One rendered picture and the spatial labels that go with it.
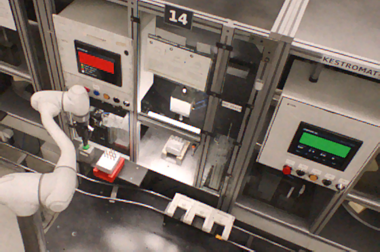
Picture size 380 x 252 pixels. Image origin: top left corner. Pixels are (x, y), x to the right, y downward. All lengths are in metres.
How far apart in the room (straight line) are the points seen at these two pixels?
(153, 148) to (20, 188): 1.07
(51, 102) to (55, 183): 0.52
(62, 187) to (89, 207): 0.89
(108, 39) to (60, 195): 0.73
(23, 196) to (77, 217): 0.87
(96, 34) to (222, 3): 0.59
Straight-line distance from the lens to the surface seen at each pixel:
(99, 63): 1.99
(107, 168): 2.34
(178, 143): 2.44
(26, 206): 1.78
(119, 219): 2.54
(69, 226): 2.55
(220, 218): 2.35
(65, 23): 2.00
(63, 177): 1.75
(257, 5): 1.81
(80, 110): 2.12
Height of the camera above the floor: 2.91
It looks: 49 degrees down
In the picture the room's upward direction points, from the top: 4 degrees clockwise
